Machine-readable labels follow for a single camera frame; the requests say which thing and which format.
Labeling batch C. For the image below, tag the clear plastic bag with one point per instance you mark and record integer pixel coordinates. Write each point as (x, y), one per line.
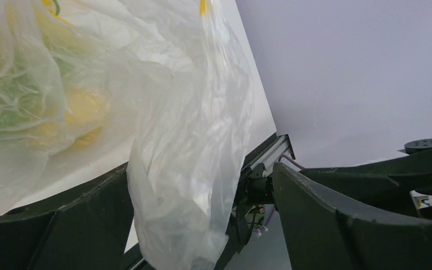
(181, 109)

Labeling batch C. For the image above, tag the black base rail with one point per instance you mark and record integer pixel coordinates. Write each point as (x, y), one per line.
(250, 210)

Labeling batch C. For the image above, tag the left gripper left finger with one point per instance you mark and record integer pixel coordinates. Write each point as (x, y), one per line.
(85, 227)

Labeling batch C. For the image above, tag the green fake grapes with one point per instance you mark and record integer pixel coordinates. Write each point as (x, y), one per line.
(32, 90)

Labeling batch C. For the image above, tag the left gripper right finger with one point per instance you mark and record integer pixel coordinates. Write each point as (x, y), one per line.
(360, 217)

